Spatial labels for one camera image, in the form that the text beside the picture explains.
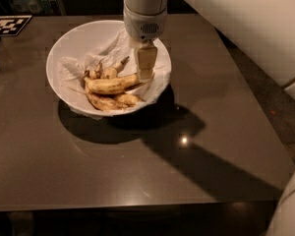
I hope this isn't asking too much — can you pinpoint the upper banana with stem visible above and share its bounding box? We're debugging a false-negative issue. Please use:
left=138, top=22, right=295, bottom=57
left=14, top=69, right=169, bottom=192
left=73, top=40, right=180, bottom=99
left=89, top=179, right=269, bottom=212
left=100, top=57, right=129, bottom=79

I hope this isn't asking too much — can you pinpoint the white round bowl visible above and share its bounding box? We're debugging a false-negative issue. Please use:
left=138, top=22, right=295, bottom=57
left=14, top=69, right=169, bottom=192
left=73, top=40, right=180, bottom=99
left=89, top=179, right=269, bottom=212
left=45, top=20, right=172, bottom=118

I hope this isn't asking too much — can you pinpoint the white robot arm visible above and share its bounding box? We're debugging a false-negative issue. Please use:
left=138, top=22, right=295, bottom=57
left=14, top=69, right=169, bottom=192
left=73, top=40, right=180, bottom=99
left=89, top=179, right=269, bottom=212
left=123, top=0, right=295, bottom=100

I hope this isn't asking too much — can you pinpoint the yellow banana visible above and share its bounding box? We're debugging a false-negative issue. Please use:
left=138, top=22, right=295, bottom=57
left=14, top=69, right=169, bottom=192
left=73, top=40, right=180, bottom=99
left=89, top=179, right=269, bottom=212
left=85, top=74, right=142, bottom=94

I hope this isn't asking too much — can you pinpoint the small banana stub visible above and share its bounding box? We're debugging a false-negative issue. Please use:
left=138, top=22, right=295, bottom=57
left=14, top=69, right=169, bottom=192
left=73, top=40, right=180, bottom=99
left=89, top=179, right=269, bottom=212
left=84, top=62, right=102, bottom=80

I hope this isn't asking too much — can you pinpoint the black white fiducial marker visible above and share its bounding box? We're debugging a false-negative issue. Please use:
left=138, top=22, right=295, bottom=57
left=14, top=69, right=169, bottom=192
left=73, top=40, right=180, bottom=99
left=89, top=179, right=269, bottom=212
left=0, top=15, right=31, bottom=36

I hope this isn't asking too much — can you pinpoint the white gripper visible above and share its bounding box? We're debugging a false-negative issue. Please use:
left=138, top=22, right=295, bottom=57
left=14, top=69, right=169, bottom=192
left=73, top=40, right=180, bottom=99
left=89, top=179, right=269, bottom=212
left=124, top=0, right=167, bottom=82

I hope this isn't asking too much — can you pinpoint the lower right small banana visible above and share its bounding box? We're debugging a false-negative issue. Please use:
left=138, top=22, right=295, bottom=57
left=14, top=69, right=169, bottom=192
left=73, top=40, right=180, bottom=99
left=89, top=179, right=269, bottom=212
left=114, top=93, right=142, bottom=106

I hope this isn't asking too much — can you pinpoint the lower left spotted banana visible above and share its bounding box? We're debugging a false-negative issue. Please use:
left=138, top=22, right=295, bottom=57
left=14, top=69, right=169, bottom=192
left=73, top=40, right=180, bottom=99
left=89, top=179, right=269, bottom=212
left=85, top=87, right=127, bottom=111

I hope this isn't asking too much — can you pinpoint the white paper liner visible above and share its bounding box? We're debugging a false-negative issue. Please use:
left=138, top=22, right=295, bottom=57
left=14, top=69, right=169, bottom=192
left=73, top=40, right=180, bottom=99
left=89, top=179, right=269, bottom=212
left=57, top=24, right=172, bottom=117

